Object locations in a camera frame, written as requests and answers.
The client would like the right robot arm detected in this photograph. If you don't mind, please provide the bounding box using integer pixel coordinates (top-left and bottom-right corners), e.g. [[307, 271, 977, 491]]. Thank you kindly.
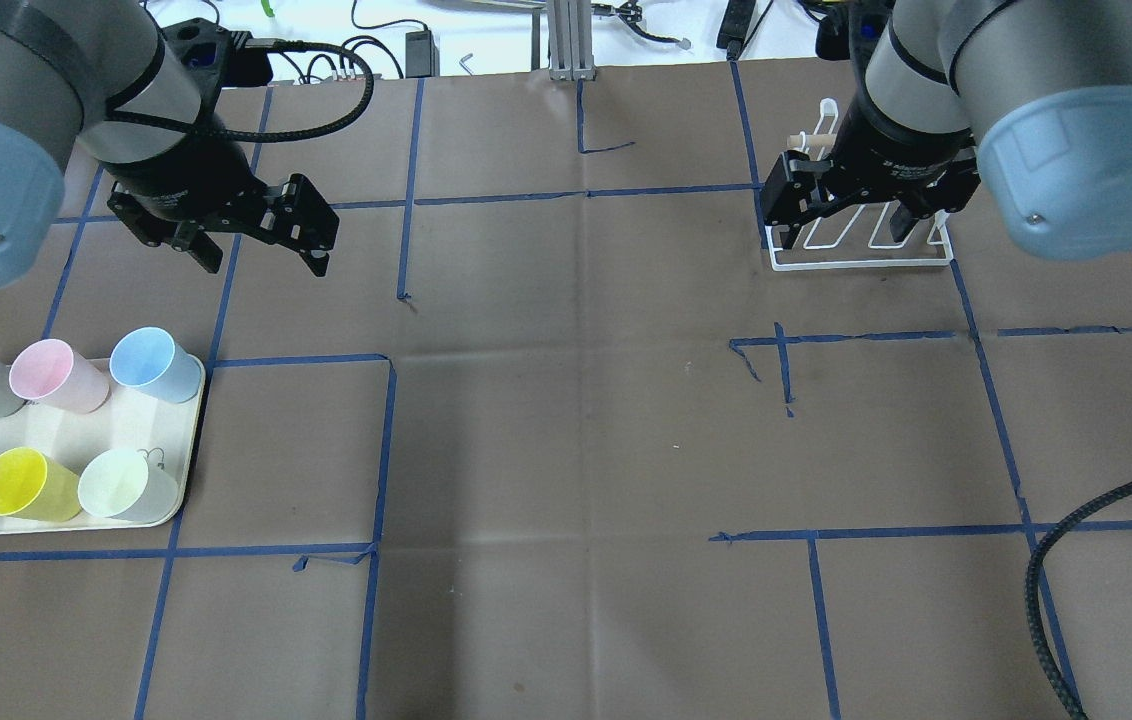
[[761, 1, 1132, 260]]

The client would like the pale green plastic cup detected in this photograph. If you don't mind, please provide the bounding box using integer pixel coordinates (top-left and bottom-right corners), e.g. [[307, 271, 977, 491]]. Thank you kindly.
[[77, 447, 179, 523]]

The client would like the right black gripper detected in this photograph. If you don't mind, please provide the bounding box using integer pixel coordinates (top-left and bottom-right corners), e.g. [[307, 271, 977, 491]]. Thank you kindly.
[[761, 95, 981, 251]]

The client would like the black braided right cable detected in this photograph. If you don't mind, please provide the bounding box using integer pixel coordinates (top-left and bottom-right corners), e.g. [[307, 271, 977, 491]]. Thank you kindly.
[[1024, 451, 1132, 720]]

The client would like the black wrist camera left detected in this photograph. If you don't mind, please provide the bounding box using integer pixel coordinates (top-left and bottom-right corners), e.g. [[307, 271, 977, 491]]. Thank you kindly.
[[162, 18, 274, 88]]

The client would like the black braided left cable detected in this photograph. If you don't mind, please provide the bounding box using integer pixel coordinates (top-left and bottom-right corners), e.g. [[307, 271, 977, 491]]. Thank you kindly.
[[106, 40, 375, 144]]

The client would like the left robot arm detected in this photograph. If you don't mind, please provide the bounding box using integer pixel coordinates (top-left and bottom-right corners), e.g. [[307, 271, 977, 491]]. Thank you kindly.
[[0, 1, 371, 288]]

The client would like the pink plastic cup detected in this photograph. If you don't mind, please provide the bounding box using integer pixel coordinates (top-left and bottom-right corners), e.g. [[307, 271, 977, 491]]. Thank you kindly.
[[8, 340, 112, 414]]

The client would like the black braided cable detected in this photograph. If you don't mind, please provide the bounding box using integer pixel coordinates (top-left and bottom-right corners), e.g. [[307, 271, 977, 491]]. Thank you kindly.
[[106, 40, 375, 144], [1024, 451, 1132, 720]]

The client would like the aluminium frame post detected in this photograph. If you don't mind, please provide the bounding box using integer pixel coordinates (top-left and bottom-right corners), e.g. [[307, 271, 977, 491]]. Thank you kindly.
[[546, 0, 595, 82]]

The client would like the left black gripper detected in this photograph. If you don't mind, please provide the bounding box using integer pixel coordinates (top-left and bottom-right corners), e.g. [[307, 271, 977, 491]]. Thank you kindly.
[[106, 135, 338, 278]]

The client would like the white wire cup rack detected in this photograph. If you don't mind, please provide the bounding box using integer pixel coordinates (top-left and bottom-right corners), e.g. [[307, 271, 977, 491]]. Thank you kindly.
[[764, 98, 957, 272]]

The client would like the yellow plastic cup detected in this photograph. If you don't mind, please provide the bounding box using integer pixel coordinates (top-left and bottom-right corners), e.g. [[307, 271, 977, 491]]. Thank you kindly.
[[0, 447, 83, 521]]

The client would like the light blue plastic cup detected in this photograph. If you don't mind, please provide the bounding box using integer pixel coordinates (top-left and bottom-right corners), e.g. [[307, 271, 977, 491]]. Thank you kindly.
[[109, 327, 204, 404]]

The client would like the black power adapter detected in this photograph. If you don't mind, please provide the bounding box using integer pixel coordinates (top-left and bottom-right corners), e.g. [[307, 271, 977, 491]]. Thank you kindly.
[[403, 29, 441, 78]]

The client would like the cream plastic tray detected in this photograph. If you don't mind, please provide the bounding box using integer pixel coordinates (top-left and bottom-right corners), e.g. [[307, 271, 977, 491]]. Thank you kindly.
[[0, 383, 206, 528]]

